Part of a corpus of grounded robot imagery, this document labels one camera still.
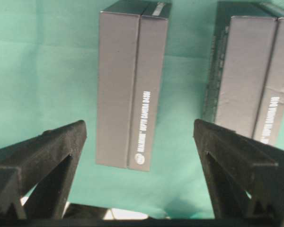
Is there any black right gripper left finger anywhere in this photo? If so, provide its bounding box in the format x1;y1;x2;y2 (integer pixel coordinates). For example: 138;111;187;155
0;120;87;220

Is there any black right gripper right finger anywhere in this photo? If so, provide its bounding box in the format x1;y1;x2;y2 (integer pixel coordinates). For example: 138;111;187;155
193;119;284;220

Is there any black RealSense box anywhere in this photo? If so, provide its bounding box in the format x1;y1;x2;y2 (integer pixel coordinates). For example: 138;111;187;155
203;1;284;146
96;0;171;172

